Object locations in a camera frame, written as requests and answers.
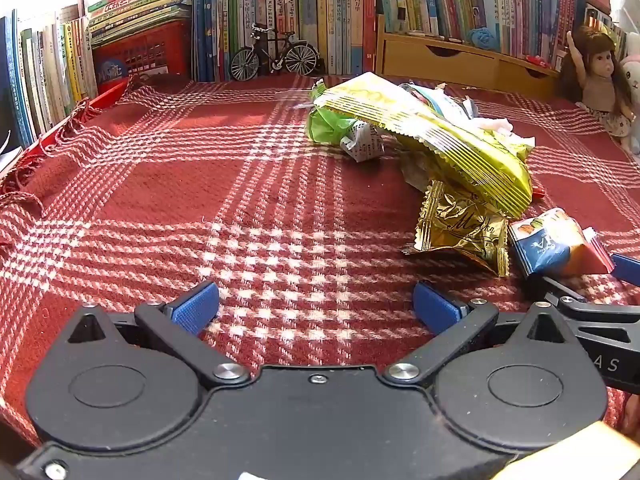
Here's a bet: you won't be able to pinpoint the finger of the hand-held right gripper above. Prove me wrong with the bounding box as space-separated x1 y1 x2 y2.
529 274 640 396
612 253 640 287

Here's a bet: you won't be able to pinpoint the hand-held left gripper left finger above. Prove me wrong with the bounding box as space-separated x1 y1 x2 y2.
67 280 251 387

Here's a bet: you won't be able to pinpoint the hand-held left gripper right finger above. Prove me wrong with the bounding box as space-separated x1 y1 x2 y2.
382 280 568 387

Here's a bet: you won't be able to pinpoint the blue orange snack packet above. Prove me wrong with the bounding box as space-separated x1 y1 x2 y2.
507 207 615 279

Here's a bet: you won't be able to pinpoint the green snack wrapper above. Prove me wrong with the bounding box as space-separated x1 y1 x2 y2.
306 82 362 144

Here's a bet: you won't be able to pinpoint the row of upright books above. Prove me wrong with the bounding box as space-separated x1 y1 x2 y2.
375 0 589 73
192 0 377 84
582 7 629 63
0 4 99 151

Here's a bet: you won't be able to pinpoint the flat stack of books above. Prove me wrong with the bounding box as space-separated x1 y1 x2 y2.
86 0 194 50

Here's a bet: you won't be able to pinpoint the gold snack wrapper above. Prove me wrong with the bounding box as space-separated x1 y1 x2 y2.
400 180 511 277

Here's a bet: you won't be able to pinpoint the red plaid blanket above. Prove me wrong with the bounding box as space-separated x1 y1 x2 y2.
0 72 640 446

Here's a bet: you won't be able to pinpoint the large yellow snack bag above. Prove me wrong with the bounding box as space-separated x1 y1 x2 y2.
312 72 534 219

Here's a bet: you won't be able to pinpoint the white pink bunny plush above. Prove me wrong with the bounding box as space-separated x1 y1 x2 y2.
619 32 640 157

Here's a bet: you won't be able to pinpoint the crumpled printed paper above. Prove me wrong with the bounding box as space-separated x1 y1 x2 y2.
340 122 384 163

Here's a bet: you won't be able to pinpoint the long-haired doll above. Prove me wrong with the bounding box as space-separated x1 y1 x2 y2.
557 25 636 141

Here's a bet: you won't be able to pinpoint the white crumpled tissue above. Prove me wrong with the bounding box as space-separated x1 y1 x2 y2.
474 116 514 134

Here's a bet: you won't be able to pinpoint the white teal wrapper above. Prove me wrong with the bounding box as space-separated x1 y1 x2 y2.
400 82 481 122

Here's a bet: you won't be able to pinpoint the clear plastic wrapper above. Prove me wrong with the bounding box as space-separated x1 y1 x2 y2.
277 87 321 111

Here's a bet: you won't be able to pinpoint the white paper sheets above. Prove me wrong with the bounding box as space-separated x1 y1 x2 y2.
0 132 24 174

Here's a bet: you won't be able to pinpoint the wooden drawer organizer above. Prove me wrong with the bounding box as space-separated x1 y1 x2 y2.
375 14 561 97

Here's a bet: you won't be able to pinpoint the red plastic crate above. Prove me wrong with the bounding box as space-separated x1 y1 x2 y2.
92 17 194 96

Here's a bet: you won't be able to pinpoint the miniature black bicycle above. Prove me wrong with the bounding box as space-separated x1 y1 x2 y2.
229 23 321 82

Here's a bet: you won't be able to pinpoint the blue knitted item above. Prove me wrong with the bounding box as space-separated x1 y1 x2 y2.
467 27 501 51

